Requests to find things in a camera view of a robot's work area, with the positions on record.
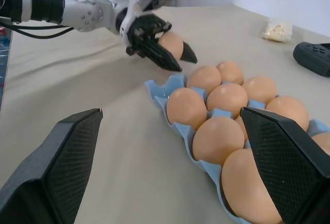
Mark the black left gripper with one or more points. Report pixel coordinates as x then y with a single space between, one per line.
144 31

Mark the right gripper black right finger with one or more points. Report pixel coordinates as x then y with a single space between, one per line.
291 167

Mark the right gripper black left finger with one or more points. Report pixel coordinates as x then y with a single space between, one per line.
51 172

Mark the brown egg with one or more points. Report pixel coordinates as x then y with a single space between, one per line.
172 44
241 128
245 185
260 89
290 111
203 78
322 144
230 72
186 108
227 99
218 140

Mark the light blue egg tray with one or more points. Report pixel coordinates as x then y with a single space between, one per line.
161 97

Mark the clear bag of yellow snacks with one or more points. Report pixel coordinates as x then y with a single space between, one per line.
278 30

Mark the black handheld controller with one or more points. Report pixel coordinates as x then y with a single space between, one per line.
313 57

